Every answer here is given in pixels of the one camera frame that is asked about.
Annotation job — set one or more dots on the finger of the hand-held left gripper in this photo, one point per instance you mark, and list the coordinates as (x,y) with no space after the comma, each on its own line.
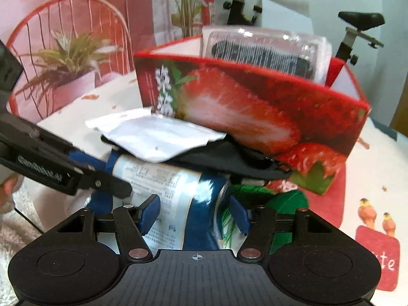
(102,183)
(86,161)

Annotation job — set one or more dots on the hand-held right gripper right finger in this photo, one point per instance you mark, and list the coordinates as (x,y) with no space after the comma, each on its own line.
(239,213)

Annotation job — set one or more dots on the blue and white labelled packet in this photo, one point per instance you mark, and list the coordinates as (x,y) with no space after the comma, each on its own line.
(178,197)

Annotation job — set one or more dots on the printed red plant backdrop cloth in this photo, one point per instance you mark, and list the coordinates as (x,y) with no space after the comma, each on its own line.
(79,38)

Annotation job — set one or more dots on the white foam board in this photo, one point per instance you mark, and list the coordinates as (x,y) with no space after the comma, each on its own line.
(283,12)

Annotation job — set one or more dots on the clear plastic pack black comb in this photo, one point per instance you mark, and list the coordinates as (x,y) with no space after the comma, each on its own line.
(264,51)

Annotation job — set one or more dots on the person's left hand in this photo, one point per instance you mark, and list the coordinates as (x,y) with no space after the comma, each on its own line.
(8,189)

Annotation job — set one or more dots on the white fluffy cloth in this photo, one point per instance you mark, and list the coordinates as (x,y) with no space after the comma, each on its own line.
(12,239)

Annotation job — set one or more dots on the black glove with white dots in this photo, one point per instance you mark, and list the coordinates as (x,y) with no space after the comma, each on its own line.
(229,161)

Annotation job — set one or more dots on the white foil pouch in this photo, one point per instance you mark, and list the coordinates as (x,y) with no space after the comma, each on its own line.
(153,137)

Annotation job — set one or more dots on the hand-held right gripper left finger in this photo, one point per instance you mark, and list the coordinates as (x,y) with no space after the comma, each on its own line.
(149,212)

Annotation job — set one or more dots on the green packet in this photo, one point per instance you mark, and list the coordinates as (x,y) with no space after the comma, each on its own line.
(287,202)

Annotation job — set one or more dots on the black exercise bike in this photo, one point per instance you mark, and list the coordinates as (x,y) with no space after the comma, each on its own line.
(350,19)

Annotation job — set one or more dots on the red strawberry printed cardboard box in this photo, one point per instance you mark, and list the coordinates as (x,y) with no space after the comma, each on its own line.
(255,102)

